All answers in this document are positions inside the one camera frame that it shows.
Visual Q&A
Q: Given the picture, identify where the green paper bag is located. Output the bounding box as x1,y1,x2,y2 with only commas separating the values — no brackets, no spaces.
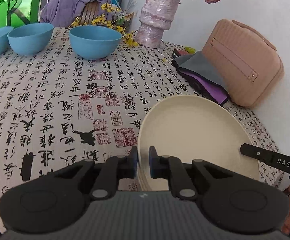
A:
0,0,44,28

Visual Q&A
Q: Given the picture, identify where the yellow flower branch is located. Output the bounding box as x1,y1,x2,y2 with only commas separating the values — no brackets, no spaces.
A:
69,3,169,63

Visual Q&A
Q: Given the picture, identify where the pink ceramic vase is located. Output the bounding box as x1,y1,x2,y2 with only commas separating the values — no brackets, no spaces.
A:
134,0,180,48

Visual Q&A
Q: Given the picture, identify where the grey cloth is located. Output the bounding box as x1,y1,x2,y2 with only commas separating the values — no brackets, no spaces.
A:
172,51,229,93

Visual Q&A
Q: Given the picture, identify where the purple blanket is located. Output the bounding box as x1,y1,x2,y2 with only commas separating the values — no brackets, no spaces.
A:
40,0,113,28

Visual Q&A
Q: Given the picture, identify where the calligraphy printed tablecloth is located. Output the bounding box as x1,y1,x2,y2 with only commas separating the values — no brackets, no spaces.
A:
0,26,289,235

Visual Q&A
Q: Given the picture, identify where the black and red box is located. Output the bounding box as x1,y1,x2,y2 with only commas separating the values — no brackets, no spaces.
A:
172,48,197,57

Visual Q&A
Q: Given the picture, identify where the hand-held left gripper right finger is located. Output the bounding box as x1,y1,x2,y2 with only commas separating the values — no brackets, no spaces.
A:
149,146,238,200

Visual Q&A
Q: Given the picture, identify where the cream plate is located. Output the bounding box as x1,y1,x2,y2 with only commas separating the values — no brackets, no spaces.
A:
137,160,153,190
137,95,260,190

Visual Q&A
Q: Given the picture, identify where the pink hard case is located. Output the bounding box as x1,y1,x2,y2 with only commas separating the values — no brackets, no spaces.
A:
201,19,285,107

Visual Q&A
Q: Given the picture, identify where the purple cloth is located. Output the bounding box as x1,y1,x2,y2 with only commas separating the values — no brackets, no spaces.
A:
182,70,229,105

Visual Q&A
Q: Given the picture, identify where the wooden chair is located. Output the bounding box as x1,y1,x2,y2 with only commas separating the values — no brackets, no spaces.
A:
81,1,106,27

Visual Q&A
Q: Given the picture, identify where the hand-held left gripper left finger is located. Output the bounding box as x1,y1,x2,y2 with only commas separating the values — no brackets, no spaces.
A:
45,145,138,200

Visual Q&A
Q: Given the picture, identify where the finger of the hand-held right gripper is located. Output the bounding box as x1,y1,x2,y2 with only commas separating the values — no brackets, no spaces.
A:
240,143,275,165

